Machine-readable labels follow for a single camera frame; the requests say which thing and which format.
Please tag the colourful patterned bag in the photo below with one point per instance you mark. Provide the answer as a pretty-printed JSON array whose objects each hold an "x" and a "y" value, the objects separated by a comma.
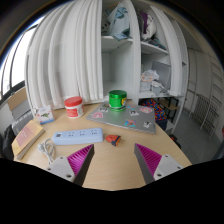
[{"x": 156, "y": 110}]

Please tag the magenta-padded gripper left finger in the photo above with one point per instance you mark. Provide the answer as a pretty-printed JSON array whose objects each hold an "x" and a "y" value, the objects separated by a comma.
[{"x": 60, "y": 166}]

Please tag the green metal can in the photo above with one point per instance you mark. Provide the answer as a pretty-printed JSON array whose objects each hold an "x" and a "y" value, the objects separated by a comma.
[{"x": 117, "y": 100}]

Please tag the white metal rack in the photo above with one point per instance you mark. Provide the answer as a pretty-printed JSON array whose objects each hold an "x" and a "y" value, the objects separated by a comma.
[{"x": 206, "y": 115}]

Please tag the small white printed box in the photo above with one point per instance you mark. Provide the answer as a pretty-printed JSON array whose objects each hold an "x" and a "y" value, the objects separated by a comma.
[{"x": 45, "y": 115}]

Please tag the black bag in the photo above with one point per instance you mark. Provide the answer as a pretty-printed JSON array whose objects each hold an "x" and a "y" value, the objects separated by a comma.
[{"x": 6, "y": 143}]

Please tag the light blue power strip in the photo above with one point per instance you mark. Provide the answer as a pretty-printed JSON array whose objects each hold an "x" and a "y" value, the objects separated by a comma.
[{"x": 78, "y": 136}]

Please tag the small wooden stool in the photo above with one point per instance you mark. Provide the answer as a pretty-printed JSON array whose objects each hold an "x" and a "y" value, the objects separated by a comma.
[{"x": 170, "y": 106}]

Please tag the white curtain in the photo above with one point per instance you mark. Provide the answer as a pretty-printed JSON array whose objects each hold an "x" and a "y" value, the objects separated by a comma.
[{"x": 66, "y": 56}]

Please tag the brown cardboard box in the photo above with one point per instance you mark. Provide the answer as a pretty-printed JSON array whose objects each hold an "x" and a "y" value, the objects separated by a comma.
[{"x": 16, "y": 100}]

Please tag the dark-framed window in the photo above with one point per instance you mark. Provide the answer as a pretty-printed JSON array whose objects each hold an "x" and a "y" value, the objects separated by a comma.
[{"x": 13, "y": 63}]

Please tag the white jar with red lid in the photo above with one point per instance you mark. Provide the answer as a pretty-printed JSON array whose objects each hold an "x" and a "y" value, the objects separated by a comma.
[{"x": 73, "y": 108}]

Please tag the white shelf unit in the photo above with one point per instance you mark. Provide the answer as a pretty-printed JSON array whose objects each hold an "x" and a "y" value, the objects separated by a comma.
[{"x": 120, "y": 66}]

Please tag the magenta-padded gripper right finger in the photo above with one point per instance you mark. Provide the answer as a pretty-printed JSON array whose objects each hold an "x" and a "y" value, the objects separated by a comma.
[{"x": 165, "y": 165}]

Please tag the silver laptop with stickers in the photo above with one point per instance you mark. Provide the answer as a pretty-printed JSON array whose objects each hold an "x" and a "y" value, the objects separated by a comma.
[{"x": 116, "y": 118}]

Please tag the yellow book with pink cover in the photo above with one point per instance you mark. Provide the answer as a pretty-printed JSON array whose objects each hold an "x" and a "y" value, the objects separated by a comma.
[{"x": 27, "y": 137}]

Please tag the grey ribbed suitcase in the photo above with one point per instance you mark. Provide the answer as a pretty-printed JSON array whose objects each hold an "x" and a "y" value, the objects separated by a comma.
[{"x": 22, "y": 122}]

